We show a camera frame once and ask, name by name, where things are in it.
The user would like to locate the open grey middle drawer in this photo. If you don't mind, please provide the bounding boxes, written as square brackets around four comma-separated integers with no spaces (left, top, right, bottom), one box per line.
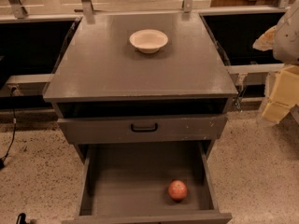
[62,142,232,224]

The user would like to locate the black drawer handle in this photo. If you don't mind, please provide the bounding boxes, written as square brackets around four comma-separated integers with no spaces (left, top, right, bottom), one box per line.
[130,123,158,133]

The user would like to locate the black object bottom left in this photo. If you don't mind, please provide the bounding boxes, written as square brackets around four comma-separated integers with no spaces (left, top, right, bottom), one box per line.
[16,213,28,224]

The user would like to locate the black cable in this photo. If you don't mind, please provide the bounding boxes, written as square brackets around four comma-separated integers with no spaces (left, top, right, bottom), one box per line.
[0,87,18,170]

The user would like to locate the white bowl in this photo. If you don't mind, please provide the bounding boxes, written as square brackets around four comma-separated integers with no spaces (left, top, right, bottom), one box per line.
[129,29,168,54]

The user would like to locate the red apple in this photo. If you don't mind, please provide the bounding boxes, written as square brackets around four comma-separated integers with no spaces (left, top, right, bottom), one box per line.
[167,180,188,202]

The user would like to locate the closed grey top drawer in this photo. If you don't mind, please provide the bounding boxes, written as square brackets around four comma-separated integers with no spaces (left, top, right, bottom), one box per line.
[58,115,227,145]

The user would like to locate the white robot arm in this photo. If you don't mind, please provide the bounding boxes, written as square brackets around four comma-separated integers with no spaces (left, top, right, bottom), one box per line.
[252,0,299,123]

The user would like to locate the grey drawer cabinet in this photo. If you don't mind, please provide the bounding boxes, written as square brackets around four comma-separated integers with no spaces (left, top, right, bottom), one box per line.
[42,12,239,224]

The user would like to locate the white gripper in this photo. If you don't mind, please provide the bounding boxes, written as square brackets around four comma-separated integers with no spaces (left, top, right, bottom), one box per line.
[252,26,299,124]

